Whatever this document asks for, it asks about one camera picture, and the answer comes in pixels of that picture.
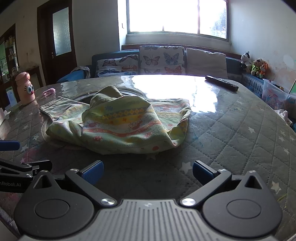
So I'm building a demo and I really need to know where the blue cloth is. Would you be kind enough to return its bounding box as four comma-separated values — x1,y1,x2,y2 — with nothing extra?
56,69,86,83

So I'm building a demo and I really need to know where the dark wooden sideboard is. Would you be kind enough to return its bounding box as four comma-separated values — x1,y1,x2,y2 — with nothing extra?
24,66,41,88

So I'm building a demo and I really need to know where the square butterfly print cushion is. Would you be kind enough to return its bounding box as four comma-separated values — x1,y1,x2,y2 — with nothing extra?
139,45,186,75

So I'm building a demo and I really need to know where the orange plush fox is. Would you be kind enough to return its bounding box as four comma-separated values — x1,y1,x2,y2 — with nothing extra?
259,62,269,79

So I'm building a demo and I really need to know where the dark wooden glass-pane door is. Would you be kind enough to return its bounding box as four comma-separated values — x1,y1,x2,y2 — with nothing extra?
37,0,78,85

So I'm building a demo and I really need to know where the pink cartoon face bottle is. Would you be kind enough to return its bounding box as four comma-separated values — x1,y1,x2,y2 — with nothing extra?
15,72,36,106

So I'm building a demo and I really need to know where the flat butterfly print cushion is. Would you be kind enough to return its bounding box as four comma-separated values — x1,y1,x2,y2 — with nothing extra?
95,55,140,78

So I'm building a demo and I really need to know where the black remote control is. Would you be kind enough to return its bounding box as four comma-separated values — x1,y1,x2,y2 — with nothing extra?
205,75,239,93

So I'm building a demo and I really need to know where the clear plastic toy box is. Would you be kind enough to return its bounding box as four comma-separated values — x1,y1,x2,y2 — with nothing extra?
261,78,296,111

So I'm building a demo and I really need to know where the brown plush bear green vest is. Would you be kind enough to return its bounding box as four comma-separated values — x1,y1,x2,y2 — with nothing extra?
251,58,264,77

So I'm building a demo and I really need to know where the black and white plush dog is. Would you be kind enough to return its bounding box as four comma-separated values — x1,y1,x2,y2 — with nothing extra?
240,51,252,70

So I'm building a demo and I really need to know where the large window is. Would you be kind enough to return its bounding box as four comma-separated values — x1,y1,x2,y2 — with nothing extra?
117,0,229,40

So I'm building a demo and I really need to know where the crumpled plastic bag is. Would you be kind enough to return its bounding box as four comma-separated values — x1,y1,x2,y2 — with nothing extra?
0,108,11,139

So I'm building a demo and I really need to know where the white baby garment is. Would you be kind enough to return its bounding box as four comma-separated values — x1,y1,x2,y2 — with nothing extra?
274,109,294,127

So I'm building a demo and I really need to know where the green patterned child's shirt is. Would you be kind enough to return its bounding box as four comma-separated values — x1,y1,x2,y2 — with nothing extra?
40,85,192,155

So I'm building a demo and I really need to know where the dark wooden display cabinet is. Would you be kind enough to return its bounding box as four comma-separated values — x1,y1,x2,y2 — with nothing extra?
0,23,19,110

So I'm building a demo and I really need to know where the grey crumpled cloth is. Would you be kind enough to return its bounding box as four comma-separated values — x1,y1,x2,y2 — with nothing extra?
71,66,91,79

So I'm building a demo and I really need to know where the blue sofa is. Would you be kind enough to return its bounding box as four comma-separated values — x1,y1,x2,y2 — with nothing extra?
57,47,296,132

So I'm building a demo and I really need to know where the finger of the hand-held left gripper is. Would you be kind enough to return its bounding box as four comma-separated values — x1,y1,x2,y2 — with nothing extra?
0,140,21,152
0,159,53,179

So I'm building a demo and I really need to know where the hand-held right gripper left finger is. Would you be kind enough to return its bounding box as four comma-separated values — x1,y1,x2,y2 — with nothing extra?
30,160,117,208

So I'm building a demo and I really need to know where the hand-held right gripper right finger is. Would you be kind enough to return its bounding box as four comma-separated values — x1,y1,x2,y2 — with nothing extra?
180,160,269,208

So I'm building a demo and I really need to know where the plain white cushion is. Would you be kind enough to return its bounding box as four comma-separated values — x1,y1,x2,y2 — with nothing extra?
186,48,228,79

